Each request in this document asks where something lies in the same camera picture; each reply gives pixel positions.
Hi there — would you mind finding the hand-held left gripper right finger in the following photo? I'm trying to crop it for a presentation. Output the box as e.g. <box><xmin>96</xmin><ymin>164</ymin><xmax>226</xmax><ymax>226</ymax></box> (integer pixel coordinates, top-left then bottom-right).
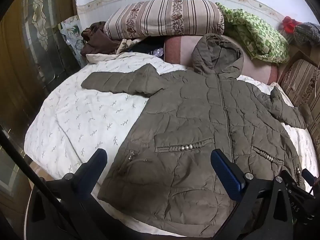
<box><xmin>210</xmin><ymin>148</ymin><xmax>296</xmax><ymax>240</ymax></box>

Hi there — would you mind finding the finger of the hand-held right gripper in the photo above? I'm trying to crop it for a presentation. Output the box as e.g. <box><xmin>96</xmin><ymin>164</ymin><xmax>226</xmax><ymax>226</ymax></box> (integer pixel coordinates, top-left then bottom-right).
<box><xmin>301</xmin><ymin>169</ymin><xmax>318</xmax><ymax>193</ymax></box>

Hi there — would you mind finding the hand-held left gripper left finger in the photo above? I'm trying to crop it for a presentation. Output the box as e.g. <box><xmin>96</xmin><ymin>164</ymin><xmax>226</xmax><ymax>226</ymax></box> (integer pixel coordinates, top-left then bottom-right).
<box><xmin>27</xmin><ymin>148</ymin><xmax>108</xmax><ymax>240</ymax></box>

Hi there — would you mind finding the olive quilted hooded jacket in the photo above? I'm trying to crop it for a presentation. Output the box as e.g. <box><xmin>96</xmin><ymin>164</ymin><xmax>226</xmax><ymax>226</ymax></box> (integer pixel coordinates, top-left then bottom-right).
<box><xmin>80</xmin><ymin>33</ymin><xmax>309</xmax><ymax>240</ymax></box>

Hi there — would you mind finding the white leaf-print duvet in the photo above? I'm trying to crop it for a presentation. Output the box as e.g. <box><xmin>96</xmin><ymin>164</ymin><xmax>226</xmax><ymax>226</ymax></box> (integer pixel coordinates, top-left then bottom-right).
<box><xmin>24</xmin><ymin>52</ymin><xmax>320</xmax><ymax>235</ymax></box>

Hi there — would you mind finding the striped floral cushion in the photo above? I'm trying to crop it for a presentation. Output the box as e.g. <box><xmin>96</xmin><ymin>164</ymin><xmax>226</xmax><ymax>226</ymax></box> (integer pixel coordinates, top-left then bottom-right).
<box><xmin>280</xmin><ymin>59</ymin><xmax>320</xmax><ymax>142</ymax></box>

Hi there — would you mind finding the brown cloth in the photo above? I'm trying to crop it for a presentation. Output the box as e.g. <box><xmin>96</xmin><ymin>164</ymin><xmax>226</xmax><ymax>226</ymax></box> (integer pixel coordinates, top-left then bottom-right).
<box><xmin>80</xmin><ymin>21</ymin><xmax>121</xmax><ymax>55</ymax></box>

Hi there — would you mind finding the cream cloth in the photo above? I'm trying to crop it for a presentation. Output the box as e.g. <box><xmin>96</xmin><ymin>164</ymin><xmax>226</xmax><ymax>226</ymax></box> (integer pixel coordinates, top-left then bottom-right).
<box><xmin>115</xmin><ymin>39</ymin><xmax>143</xmax><ymax>55</ymax></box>

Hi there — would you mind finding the black cloth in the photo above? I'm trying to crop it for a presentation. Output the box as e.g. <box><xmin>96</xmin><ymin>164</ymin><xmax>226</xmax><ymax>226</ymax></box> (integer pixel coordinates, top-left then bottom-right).
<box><xmin>126</xmin><ymin>42</ymin><xmax>166</xmax><ymax>58</ymax></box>

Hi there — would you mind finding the wooden door with glass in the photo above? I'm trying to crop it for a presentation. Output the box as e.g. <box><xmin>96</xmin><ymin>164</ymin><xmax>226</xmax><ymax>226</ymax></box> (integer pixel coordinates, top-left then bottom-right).
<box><xmin>0</xmin><ymin>0</ymin><xmax>84</xmax><ymax>133</ymax></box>

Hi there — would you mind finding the clear plastic bag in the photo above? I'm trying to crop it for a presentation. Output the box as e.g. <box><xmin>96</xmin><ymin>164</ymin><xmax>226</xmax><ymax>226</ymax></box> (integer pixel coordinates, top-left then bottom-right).
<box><xmin>59</xmin><ymin>16</ymin><xmax>87</xmax><ymax>65</ymax></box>

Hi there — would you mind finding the green patterned blanket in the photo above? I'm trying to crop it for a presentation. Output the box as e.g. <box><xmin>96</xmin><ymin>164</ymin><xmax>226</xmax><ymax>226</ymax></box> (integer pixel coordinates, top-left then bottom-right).
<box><xmin>215</xmin><ymin>2</ymin><xmax>290</xmax><ymax>64</ymax></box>

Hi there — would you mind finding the grey knitted cloth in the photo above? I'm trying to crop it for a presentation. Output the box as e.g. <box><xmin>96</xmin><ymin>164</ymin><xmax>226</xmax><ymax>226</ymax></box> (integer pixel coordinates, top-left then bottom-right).
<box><xmin>293</xmin><ymin>22</ymin><xmax>320</xmax><ymax>47</ymax></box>

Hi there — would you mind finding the red cloth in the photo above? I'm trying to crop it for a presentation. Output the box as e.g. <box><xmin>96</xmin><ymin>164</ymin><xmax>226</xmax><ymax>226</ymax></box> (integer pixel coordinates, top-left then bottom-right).
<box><xmin>282</xmin><ymin>16</ymin><xmax>301</xmax><ymax>34</ymax></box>

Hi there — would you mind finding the striped floral rolled quilt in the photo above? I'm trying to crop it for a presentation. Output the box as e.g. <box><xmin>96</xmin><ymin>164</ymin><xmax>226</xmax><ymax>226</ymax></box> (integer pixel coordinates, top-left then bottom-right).
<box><xmin>103</xmin><ymin>0</ymin><xmax>225</xmax><ymax>40</ymax></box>

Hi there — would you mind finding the black cable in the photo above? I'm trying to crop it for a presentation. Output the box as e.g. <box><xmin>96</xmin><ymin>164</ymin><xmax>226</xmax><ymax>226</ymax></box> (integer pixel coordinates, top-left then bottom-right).
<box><xmin>0</xmin><ymin>127</ymin><xmax>85</xmax><ymax>240</ymax></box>

